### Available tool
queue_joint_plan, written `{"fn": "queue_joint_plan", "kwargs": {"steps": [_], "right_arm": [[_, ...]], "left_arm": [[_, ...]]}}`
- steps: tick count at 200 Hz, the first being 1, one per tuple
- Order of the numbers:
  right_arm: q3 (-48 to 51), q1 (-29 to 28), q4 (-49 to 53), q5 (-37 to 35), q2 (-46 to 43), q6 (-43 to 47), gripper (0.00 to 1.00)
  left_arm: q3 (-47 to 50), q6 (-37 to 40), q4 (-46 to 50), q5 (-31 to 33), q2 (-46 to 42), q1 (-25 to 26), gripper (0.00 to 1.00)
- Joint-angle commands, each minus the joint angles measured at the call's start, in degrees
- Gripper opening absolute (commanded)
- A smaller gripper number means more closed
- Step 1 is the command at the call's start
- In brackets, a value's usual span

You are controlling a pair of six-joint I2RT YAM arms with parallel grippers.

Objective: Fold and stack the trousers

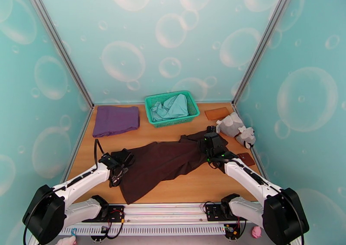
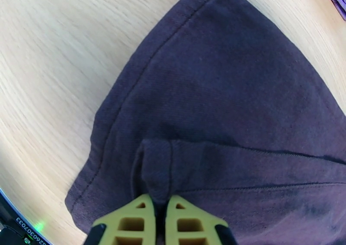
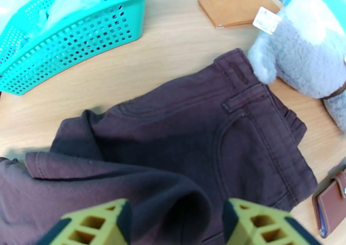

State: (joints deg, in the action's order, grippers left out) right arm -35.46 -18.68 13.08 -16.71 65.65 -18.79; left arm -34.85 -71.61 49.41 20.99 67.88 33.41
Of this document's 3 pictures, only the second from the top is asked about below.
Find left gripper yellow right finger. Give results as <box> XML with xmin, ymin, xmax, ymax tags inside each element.
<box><xmin>165</xmin><ymin>195</ymin><xmax>239</xmax><ymax>245</ymax></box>

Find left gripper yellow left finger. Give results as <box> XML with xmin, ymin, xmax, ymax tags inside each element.
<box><xmin>85</xmin><ymin>193</ymin><xmax>157</xmax><ymax>245</ymax></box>

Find dark maroon trousers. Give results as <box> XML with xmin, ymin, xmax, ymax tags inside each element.
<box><xmin>64</xmin><ymin>0</ymin><xmax>346</xmax><ymax>245</ymax></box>

